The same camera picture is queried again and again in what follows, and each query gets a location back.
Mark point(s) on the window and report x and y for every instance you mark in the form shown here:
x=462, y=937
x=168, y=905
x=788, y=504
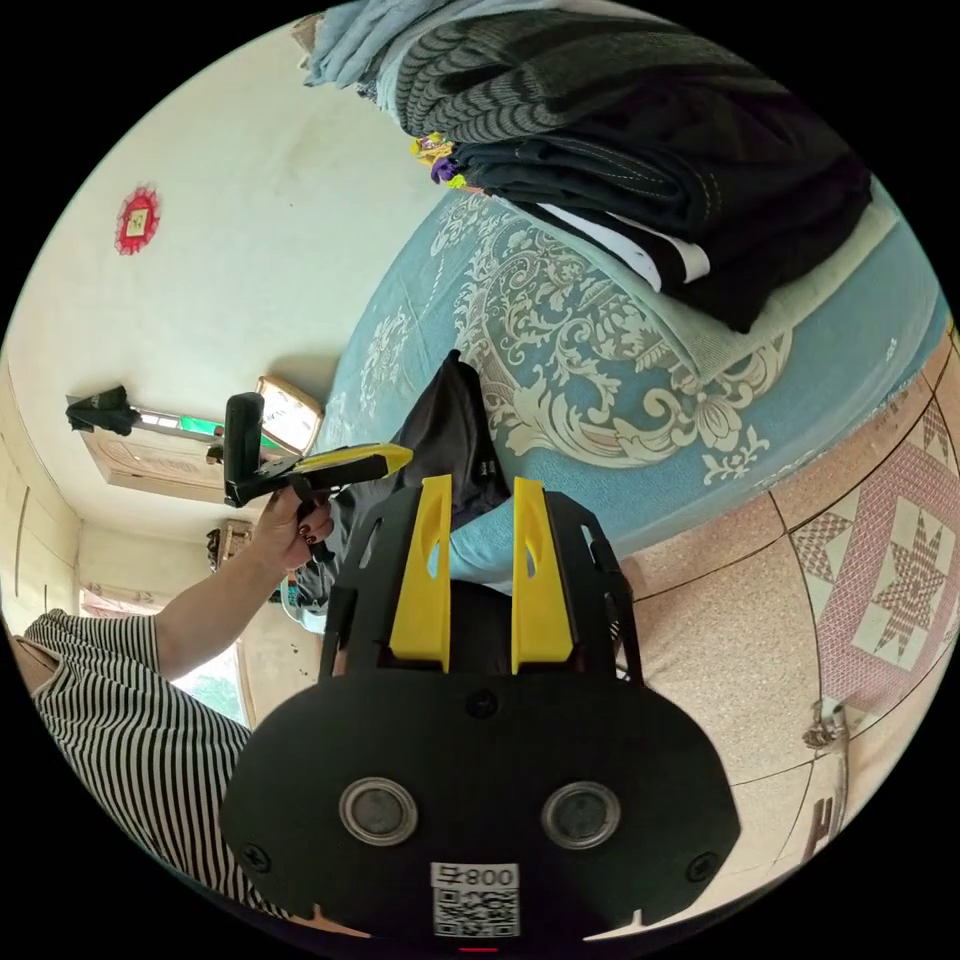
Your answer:
x=217, y=679

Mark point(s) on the red wall ornament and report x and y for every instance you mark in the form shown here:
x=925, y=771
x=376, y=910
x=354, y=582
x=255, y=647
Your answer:
x=138, y=220

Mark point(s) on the pile of clothes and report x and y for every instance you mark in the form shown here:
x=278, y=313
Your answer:
x=600, y=127

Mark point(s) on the wooden door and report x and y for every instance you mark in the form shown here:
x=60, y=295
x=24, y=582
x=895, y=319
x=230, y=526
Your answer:
x=150, y=461

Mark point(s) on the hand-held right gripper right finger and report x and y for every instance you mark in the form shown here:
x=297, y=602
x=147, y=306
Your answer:
x=541, y=592

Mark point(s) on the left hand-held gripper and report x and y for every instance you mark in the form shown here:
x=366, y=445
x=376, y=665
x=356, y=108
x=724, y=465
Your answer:
x=279, y=480

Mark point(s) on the person's body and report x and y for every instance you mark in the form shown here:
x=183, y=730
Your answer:
x=127, y=742

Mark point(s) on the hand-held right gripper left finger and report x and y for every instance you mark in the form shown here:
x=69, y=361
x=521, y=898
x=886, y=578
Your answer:
x=421, y=585

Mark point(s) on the person's left forearm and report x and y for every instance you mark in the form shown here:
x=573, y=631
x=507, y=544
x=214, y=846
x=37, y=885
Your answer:
x=206, y=619

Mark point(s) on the person's left hand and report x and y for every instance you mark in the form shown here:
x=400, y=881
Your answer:
x=289, y=532

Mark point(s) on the bed with blue patterned sheet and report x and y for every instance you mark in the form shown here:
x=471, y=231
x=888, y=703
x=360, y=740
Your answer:
x=577, y=487

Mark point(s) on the black pants with white stripes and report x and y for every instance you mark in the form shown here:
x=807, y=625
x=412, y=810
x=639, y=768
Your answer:
x=450, y=424

